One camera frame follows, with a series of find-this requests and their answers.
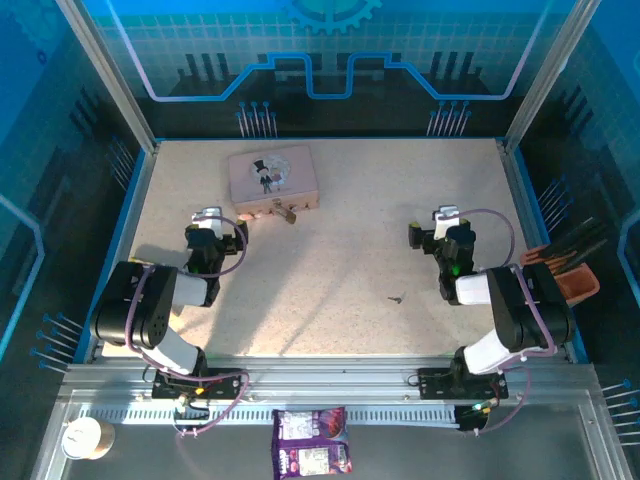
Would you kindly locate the pink tin box with couple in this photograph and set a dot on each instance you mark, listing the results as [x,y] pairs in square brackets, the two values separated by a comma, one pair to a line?
[272,175]

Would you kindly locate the small metal key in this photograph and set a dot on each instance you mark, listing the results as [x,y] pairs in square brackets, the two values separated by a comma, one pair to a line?
[395,299]

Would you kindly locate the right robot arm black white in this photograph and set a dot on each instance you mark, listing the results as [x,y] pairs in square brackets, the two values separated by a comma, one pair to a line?
[520,310]

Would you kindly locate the cream terracotta knife block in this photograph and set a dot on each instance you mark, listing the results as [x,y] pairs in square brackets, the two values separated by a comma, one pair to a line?
[575,287]

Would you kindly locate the purple snack bag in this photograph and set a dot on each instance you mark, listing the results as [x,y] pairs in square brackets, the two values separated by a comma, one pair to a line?
[310,442]

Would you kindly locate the white paper cup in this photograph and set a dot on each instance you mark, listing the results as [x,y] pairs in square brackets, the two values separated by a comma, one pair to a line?
[85,439]

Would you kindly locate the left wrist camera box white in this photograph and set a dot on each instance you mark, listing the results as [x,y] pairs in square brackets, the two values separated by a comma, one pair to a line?
[210,222]

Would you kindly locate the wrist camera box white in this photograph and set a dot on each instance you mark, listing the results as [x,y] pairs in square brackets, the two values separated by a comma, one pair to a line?
[210,222]
[442,222]

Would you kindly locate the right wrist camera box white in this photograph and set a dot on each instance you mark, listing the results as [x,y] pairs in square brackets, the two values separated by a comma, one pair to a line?
[442,222]

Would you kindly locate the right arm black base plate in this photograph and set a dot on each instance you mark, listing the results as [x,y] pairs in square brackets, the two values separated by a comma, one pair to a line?
[435,384]

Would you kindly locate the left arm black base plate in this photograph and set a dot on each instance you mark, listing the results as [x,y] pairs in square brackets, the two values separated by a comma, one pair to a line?
[225,385]

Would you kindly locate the aluminium frame rail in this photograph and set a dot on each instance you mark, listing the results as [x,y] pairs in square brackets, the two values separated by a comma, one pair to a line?
[325,375]

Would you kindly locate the aluminium frame post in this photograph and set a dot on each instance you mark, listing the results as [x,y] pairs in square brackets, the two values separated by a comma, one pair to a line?
[110,75]
[545,75]

